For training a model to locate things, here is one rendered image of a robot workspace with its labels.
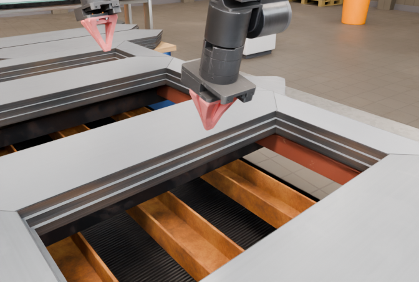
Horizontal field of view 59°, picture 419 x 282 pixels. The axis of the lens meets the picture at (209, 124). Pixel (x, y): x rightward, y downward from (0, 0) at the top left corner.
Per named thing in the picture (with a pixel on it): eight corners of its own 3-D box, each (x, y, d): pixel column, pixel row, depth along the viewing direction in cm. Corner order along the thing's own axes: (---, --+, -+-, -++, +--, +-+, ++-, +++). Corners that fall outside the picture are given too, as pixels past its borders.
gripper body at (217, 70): (211, 66, 61) (219, 22, 56) (255, 97, 55) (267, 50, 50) (179, 74, 57) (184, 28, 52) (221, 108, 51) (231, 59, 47)
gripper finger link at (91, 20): (112, 49, 88) (101, 8, 86) (126, 47, 83) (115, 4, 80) (85, 55, 84) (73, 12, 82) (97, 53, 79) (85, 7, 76)
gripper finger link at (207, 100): (206, 108, 65) (214, 60, 60) (234, 130, 61) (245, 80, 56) (174, 118, 61) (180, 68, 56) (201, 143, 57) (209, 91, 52)
